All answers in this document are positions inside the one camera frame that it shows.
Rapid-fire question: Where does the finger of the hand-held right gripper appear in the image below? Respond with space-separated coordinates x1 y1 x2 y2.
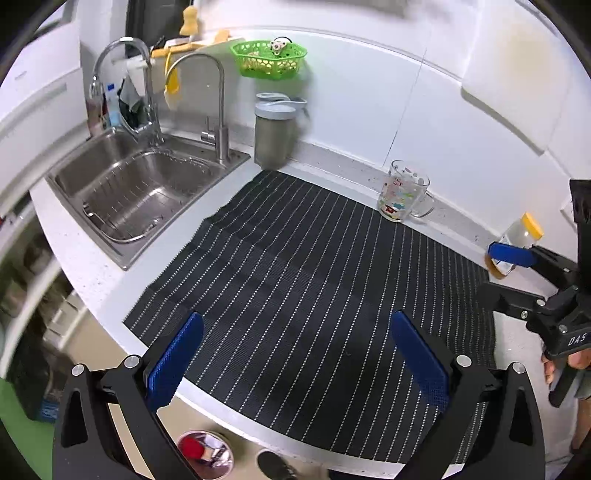
488 242 578 289
477 282 578 324

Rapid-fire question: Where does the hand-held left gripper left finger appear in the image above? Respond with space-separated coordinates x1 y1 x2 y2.
52 311 205 480

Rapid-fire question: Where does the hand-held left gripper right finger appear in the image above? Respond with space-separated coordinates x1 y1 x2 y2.
390 309 546 480

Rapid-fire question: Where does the clear jar with yellow lid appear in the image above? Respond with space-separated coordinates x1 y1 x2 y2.
486 212 545 280

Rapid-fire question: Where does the round trash bin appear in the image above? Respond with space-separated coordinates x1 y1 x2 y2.
177 430 234 480

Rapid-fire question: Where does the person's right hand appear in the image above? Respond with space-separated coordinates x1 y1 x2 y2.
540 348 591 385

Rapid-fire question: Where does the person's leg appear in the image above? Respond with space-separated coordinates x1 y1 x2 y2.
570 397 591 456

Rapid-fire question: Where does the printed glass mug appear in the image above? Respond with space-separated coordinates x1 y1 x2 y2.
377 160 436 223

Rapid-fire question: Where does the black striped mat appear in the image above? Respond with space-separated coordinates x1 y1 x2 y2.
122 170 498 467

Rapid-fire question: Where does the black appliance with blue label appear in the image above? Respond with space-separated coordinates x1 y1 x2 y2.
8 351 62 422

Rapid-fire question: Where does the black shoe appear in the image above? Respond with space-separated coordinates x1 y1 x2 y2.
256 450 297 480

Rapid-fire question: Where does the white open shelf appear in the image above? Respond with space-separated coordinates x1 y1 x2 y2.
0 203 94 354

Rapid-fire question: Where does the stainless steel sink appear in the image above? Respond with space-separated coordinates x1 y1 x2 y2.
45 128 252 271

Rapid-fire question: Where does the slim gooseneck steel faucet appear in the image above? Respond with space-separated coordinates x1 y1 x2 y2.
164 53 231 163

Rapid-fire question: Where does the grey lidded canister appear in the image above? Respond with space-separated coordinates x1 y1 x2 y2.
253 92 308 171

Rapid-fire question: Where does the chrome kitchen faucet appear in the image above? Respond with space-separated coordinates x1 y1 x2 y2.
89 38 165 147

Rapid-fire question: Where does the blue capped soap bottle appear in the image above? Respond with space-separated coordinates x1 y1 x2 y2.
105 83 122 128

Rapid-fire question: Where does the grey dish cloth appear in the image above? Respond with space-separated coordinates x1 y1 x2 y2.
117 78 142 114

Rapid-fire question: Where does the yellow hanging cloth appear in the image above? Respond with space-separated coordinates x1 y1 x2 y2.
165 53 181 96

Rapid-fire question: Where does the green plastic basket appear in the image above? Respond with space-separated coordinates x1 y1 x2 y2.
229 39 308 80

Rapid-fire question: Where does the steel wire sink basket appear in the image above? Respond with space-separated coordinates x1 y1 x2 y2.
82 151 216 243

